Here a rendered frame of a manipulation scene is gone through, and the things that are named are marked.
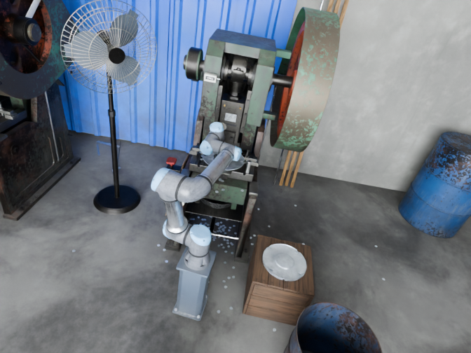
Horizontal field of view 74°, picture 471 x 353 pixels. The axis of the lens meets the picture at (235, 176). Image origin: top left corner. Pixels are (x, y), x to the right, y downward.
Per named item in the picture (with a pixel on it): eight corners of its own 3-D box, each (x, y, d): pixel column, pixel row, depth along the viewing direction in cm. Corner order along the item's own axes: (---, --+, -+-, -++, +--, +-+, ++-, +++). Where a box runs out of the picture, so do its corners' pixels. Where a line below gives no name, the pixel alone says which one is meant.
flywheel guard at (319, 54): (302, 178, 181) (355, 25, 134) (254, 169, 180) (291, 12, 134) (290, 110, 266) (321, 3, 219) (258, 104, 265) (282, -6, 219)
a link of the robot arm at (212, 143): (216, 150, 162) (226, 136, 168) (198, 143, 164) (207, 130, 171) (216, 160, 168) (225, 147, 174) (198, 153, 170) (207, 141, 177)
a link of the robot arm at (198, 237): (203, 259, 167) (206, 242, 159) (181, 249, 170) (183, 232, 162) (213, 245, 177) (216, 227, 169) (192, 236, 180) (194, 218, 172)
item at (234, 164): (242, 174, 199) (243, 172, 199) (198, 165, 198) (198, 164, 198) (245, 151, 223) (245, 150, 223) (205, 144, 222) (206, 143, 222)
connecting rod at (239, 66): (240, 115, 195) (251, 59, 175) (221, 111, 194) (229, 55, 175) (242, 103, 212) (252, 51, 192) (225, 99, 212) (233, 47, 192)
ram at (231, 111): (237, 146, 205) (244, 104, 188) (214, 142, 204) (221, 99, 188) (238, 134, 219) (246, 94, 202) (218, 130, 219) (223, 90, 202)
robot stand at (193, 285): (200, 321, 196) (207, 277, 170) (172, 312, 197) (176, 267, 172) (208, 296, 211) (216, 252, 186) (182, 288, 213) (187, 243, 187)
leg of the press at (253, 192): (247, 263, 240) (275, 167, 189) (233, 261, 239) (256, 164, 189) (251, 192, 316) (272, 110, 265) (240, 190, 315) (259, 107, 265)
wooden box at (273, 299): (298, 326, 204) (315, 295, 184) (242, 313, 205) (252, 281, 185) (297, 277, 237) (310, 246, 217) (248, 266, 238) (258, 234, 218)
